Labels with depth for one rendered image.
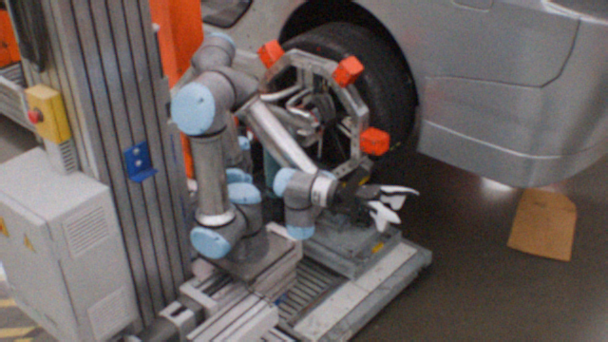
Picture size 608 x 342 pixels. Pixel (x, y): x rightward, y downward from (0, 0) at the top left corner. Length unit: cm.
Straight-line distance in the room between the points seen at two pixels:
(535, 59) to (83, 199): 149
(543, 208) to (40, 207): 276
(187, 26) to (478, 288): 177
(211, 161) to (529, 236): 219
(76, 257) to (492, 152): 153
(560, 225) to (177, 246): 224
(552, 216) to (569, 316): 74
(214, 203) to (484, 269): 183
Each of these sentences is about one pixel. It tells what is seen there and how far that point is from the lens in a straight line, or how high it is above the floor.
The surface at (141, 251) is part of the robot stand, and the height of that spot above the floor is 93.
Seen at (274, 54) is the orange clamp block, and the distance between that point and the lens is 279.
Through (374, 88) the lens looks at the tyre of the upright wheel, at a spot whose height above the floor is 104.
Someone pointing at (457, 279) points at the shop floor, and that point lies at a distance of 329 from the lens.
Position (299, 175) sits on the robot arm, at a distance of 168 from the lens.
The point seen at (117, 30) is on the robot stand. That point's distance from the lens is 172.
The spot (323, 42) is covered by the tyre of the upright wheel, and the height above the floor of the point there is 117.
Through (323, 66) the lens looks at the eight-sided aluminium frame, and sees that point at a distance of 259.
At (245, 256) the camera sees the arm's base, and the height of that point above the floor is 84.
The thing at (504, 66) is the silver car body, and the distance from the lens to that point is 241.
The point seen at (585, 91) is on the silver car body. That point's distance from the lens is 240.
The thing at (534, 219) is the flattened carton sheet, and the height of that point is 1.
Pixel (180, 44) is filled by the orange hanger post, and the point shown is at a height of 117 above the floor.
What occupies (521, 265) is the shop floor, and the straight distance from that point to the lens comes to 343.
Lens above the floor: 218
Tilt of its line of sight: 33 degrees down
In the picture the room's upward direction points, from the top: 2 degrees counter-clockwise
